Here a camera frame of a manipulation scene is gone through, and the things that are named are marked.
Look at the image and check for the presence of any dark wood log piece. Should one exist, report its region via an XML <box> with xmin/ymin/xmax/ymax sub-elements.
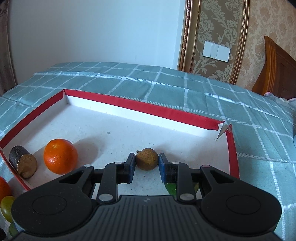
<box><xmin>9</xmin><ymin>146</ymin><xmax>38</xmax><ymax>179</ymax></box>

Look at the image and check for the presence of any orange mandarin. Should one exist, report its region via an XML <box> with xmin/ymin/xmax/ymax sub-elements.
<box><xmin>43</xmin><ymin>138</ymin><xmax>78</xmax><ymax>175</ymax></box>
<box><xmin>0</xmin><ymin>176</ymin><xmax>12</xmax><ymax>202</ymax></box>

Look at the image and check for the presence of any red cardboard box lid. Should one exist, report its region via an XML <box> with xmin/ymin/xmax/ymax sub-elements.
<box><xmin>0</xmin><ymin>89</ymin><xmax>241</xmax><ymax>192</ymax></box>

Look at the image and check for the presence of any brown longan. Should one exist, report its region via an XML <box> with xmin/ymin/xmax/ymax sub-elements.
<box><xmin>135</xmin><ymin>148</ymin><xmax>159</xmax><ymax>171</ymax></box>

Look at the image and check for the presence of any green oblong fruit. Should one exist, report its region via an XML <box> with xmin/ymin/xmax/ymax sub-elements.
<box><xmin>165</xmin><ymin>183</ymin><xmax>200</xmax><ymax>197</ymax></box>

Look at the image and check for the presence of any dark green tomato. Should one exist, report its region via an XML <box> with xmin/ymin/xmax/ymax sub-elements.
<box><xmin>0</xmin><ymin>196</ymin><xmax>16</xmax><ymax>222</ymax></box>

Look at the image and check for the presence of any green checked bed sheet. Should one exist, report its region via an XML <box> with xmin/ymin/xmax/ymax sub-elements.
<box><xmin>0</xmin><ymin>61</ymin><xmax>296</xmax><ymax>239</ymax></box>

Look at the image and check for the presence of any gold framed wallpaper panel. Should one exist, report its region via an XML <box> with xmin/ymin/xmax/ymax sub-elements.
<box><xmin>178</xmin><ymin>0</ymin><xmax>251</xmax><ymax>85</ymax></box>

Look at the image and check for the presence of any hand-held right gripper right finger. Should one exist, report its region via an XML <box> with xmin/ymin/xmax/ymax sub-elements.
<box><xmin>159</xmin><ymin>152</ymin><xmax>238</xmax><ymax>202</ymax></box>

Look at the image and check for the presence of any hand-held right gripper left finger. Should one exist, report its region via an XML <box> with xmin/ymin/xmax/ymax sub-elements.
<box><xmin>59</xmin><ymin>152</ymin><xmax>136</xmax><ymax>205</ymax></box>

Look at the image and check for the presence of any white wall switch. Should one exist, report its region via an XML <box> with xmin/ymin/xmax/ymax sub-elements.
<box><xmin>203</xmin><ymin>40</ymin><xmax>230</xmax><ymax>62</ymax></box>

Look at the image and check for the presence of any dark green round fruit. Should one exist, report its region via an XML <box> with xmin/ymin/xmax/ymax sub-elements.
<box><xmin>8</xmin><ymin>221</ymin><xmax>19</xmax><ymax>237</ymax></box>

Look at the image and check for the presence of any pink crumpled cloth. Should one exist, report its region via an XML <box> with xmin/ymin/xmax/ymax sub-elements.
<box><xmin>262</xmin><ymin>91</ymin><xmax>296</xmax><ymax>103</ymax></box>

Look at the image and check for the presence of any wooden headboard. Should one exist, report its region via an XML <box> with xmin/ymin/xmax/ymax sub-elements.
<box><xmin>252</xmin><ymin>36</ymin><xmax>296</xmax><ymax>100</ymax></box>

